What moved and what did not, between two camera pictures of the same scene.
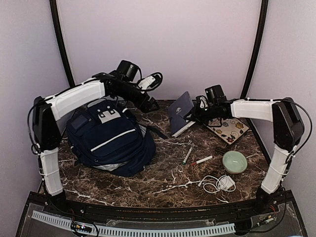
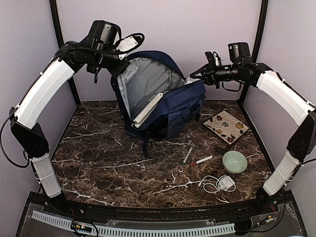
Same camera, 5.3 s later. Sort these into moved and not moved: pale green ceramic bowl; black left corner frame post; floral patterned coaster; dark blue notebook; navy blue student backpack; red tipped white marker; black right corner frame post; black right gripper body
Moved: black right gripper body; dark blue notebook; navy blue student backpack
Not moved: black right corner frame post; red tipped white marker; floral patterned coaster; black left corner frame post; pale green ceramic bowl
